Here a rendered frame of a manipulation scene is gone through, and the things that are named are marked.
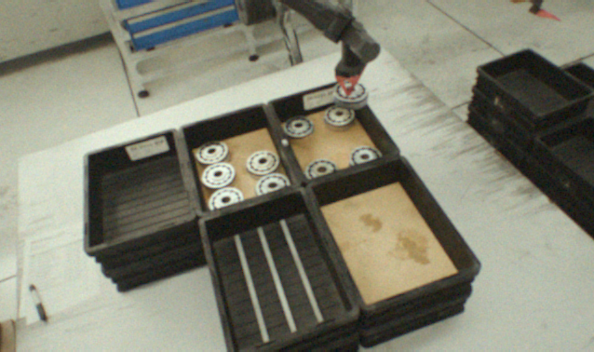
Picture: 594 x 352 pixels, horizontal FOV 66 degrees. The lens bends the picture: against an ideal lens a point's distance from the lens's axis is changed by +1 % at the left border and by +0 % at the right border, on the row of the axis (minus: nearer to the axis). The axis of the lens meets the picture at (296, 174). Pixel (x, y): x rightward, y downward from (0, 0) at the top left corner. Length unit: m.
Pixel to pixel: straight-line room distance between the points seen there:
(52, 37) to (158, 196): 2.81
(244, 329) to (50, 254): 0.77
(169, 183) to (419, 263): 0.80
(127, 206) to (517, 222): 1.19
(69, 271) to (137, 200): 0.30
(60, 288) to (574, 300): 1.45
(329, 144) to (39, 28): 3.01
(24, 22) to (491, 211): 3.51
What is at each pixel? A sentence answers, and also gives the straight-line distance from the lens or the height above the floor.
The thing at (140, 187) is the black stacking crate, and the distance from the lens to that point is 1.54.
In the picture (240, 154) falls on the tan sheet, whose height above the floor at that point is 0.83.
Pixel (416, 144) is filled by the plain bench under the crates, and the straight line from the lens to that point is 1.69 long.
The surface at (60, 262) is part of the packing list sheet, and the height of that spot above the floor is 0.70.
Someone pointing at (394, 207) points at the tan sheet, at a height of 0.83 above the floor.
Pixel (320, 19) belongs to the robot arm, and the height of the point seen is 1.31.
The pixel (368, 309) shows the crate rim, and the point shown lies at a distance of 1.05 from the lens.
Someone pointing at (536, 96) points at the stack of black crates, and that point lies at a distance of 2.34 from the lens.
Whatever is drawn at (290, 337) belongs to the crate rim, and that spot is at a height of 0.93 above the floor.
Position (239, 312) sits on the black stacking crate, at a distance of 1.19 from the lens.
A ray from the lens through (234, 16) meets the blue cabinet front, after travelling 3.30.
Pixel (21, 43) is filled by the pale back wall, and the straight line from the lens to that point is 4.18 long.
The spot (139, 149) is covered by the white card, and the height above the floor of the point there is 0.90.
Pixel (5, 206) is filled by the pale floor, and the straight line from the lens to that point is 3.10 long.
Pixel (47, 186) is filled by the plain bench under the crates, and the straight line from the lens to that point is 1.91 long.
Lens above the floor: 1.87
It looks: 47 degrees down
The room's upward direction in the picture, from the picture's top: 9 degrees counter-clockwise
